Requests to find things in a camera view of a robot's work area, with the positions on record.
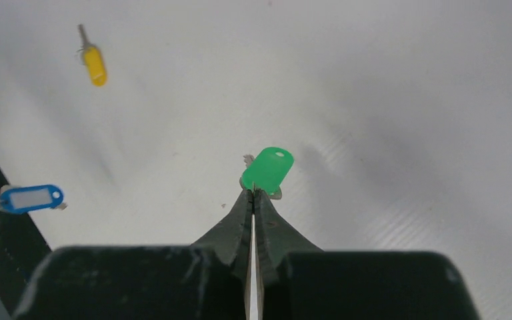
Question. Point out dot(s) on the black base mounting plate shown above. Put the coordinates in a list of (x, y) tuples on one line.
[(22, 247)]

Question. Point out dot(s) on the green tagged key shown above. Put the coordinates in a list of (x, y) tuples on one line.
[(266, 171)]

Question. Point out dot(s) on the blue tagged key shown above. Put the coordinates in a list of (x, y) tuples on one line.
[(19, 200)]

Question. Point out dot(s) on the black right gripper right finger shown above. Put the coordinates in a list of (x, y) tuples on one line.
[(298, 280)]

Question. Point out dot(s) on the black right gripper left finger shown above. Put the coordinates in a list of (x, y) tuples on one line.
[(208, 279)]

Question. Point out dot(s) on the yellow tagged key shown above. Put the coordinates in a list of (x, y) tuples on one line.
[(92, 58)]

